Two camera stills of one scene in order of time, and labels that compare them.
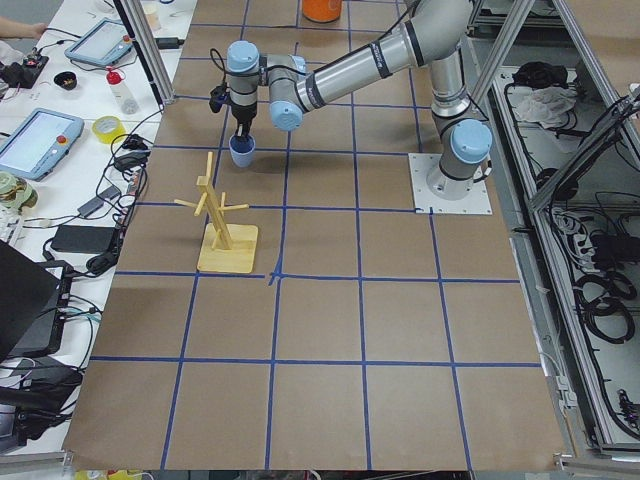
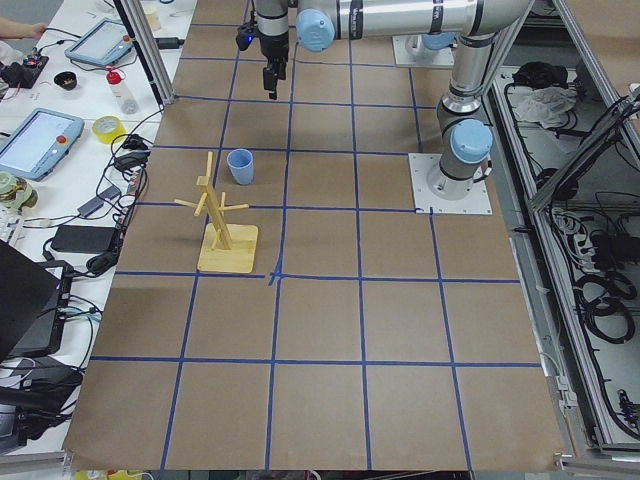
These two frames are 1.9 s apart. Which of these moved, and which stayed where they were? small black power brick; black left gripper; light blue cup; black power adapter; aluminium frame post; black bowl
Moved: black left gripper; light blue cup
Stayed: black power adapter; small black power brick; black bowl; aluminium frame post
